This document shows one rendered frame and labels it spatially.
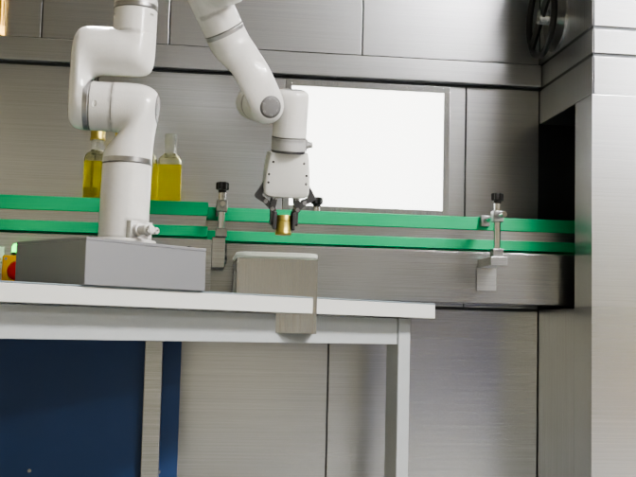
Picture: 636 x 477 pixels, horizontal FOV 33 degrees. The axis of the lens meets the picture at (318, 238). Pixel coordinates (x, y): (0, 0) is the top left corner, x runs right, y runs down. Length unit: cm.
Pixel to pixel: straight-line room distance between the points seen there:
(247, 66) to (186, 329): 55
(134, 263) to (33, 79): 95
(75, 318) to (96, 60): 50
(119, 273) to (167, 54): 96
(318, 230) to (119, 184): 66
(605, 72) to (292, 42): 80
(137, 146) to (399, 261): 78
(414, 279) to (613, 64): 68
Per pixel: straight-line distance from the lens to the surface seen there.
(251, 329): 220
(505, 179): 287
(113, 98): 208
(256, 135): 274
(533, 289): 264
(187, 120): 274
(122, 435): 245
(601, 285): 252
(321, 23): 285
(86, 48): 211
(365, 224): 257
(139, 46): 211
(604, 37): 262
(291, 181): 233
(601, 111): 257
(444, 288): 258
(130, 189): 205
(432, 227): 260
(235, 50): 224
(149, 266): 199
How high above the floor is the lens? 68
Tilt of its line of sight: 5 degrees up
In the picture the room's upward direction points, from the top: 1 degrees clockwise
